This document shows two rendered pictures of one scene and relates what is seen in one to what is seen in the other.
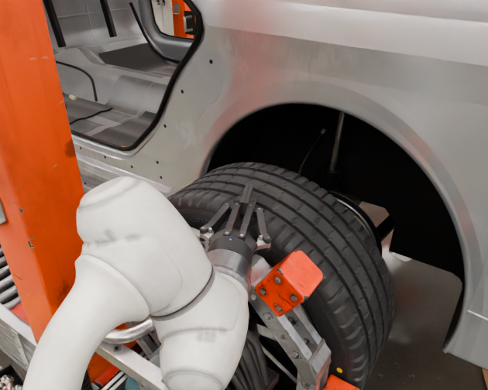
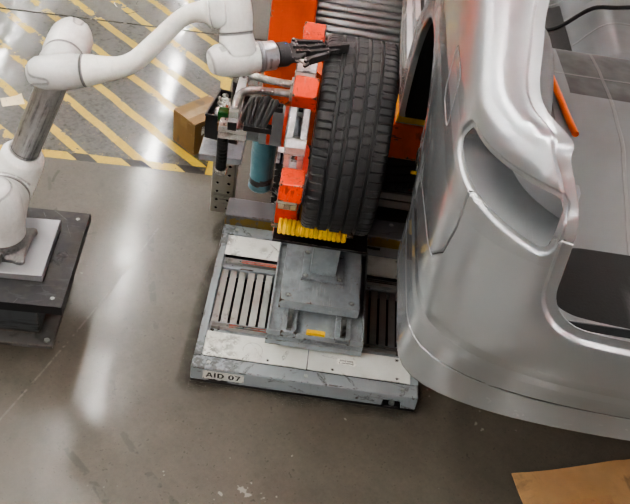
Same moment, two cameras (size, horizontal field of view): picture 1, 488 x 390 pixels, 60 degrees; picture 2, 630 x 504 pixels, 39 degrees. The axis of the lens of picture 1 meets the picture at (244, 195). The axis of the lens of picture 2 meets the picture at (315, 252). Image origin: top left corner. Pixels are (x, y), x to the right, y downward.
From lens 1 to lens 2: 235 cm
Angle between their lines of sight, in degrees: 44
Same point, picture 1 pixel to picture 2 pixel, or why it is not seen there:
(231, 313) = (238, 52)
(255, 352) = (269, 109)
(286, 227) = (336, 74)
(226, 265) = (264, 45)
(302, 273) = (304, 86)
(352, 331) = (317, 146)
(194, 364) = (211, 52)
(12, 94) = not seen: outside the picture
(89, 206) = not seen: outside the picture
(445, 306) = not seen: outside the picture
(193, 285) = (229, 27)
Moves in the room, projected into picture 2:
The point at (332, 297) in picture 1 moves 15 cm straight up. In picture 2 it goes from (320, 120) to (327, 77)
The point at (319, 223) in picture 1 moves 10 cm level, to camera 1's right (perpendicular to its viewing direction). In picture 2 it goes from (359, 88) to (376, 106)
